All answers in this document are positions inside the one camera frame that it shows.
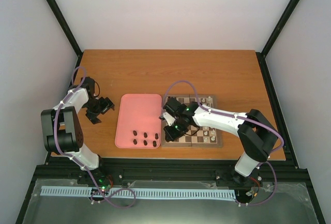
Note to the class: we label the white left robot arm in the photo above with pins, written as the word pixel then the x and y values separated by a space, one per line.
pixel 61 129

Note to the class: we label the light blue cable duct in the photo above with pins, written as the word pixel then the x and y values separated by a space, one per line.
pixel 141 193

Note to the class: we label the pink plastic tray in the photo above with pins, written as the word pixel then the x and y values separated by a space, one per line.
pixel 139 112

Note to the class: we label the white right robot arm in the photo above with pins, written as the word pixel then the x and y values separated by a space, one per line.
pixel 256 134

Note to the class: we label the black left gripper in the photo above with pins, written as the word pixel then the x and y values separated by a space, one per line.
pixel 107 103

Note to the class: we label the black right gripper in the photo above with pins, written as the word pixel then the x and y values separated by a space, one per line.
pixel 170 136

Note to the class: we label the black aluminium frame rail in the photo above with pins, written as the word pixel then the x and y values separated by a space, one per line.
pixel 122 170

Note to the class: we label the left controller circuit board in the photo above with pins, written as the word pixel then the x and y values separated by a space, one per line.
pixel 105 185

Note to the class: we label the wooden chessboard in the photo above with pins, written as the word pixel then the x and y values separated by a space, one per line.
pixel 194 137

